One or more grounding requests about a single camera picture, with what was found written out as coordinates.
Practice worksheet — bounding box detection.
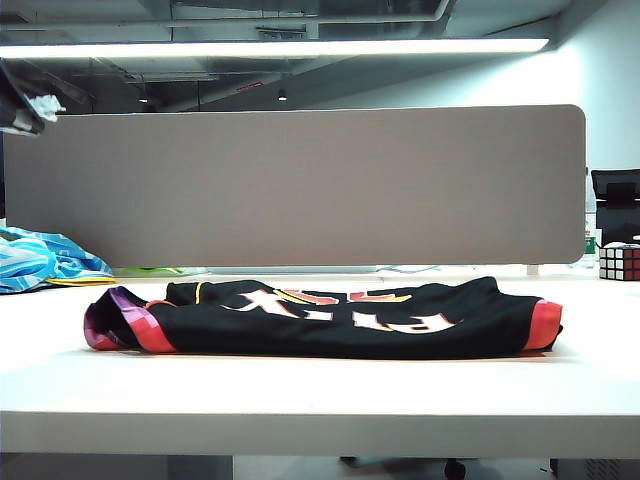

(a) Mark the blue patterned cloth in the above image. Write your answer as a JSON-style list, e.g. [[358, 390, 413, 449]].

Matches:
[[0, 227, 115, 295]]

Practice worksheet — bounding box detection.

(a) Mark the grey desk leg panel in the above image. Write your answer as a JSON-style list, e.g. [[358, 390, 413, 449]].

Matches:
[[167, 455, 234, 480]]

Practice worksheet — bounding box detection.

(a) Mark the green flat item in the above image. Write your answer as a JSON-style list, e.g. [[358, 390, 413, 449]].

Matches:
[[122, 266, 185, 277]]

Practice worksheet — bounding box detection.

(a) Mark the Rubik's cube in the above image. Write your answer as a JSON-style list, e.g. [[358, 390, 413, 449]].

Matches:
[[597, 243, 640, 283]]

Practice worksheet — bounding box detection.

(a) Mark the long ceiling light strip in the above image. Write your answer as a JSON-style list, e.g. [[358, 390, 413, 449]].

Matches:
[[0, 37, 550, 60]]

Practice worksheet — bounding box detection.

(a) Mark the black chair wheel base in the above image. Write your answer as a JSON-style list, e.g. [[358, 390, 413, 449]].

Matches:
[[339, 455, 467, 480]]

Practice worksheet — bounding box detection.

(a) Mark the flat yellow item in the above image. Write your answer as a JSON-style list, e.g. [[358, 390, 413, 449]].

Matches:
[[43, 276, 116, 288]]

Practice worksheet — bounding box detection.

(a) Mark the taupe desk divider panel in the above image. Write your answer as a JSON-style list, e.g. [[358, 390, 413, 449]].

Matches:
[[3, 104, 587, 269]]

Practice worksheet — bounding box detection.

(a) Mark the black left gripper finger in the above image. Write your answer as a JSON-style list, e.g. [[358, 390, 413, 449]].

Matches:
[[0, 60, 67, 137]]

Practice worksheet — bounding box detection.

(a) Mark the black office chair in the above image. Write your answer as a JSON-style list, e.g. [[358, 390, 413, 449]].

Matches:
[[590, 168, 640, 248]]

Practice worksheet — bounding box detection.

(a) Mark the black basketball jersey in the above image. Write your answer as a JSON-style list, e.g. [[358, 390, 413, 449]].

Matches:
[[83, 276, 565, 360]]

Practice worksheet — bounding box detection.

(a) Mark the grey ribbed cabinet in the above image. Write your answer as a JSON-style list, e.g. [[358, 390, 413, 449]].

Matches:
[[549, 457, 640, 480]]

